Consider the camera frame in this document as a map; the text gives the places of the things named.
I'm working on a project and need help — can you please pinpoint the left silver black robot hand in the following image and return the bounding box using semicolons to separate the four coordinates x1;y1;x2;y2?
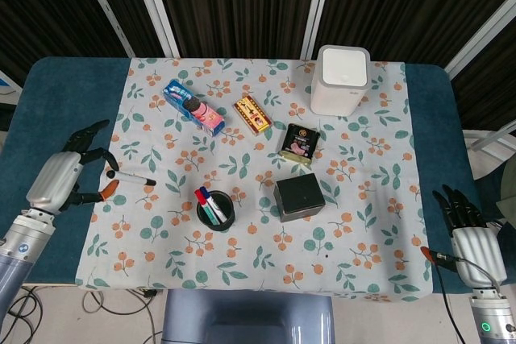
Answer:
26;119;121;216

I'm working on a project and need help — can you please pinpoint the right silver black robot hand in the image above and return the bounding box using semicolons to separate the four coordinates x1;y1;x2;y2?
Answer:
420;184;508;291

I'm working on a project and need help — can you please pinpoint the black cap whiteboard marker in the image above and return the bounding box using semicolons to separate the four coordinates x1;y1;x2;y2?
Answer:
106;170;157;187

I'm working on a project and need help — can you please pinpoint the red cap whiteboard marker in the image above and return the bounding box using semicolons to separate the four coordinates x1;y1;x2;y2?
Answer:
193;188;221;225

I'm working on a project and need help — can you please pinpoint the blue cap whiteboard marker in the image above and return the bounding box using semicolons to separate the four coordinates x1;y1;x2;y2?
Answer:
199;185;229;224

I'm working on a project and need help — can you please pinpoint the black mesh pen holder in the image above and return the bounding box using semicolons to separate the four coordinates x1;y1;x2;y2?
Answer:
195;189;235;233

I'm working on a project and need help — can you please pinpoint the olive green fabric object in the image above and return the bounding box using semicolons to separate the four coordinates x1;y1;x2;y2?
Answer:
497;162;516;225

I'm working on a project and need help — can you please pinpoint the blue felt table cover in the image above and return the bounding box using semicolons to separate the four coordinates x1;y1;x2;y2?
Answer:
0;56;485;287

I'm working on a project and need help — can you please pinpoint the blue sandwich cookie box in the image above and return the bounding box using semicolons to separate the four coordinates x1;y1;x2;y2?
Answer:
162;78;226;138

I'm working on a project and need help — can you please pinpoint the black cardboard cube box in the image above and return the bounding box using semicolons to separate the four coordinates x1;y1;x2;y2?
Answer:
273;172;327;223

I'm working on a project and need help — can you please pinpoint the black rectangular food tin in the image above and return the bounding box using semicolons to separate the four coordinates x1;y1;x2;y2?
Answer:
277;122;322;166

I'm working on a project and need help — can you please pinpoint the red and yellow carton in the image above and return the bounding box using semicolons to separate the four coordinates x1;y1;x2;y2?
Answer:
231;94;274;135

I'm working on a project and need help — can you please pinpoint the white desktop waste bin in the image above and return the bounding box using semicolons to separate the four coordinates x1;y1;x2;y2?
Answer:
310;44;371;118

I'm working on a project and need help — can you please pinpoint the floral fruit print tablecloth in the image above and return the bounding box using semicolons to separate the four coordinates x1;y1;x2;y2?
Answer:
75;56;435;303

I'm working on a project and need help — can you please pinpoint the blue grey robot torso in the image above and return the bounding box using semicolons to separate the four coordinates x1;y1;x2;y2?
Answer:
160;289;336;344

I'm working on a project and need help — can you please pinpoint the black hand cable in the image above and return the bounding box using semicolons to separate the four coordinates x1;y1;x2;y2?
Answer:
437;259;465;344

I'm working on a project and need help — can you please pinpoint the white metal frame bar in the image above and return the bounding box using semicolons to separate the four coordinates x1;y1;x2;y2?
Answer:
461;124;516;180

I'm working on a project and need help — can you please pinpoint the black floor cable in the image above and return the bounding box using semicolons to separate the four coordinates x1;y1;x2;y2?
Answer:
0;286;44;344
82;288;162;344

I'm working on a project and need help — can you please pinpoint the white partition frame post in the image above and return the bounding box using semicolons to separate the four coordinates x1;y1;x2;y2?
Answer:
128;0;181;57
443;0;516;79
74;0;136;58
300;0;338;59

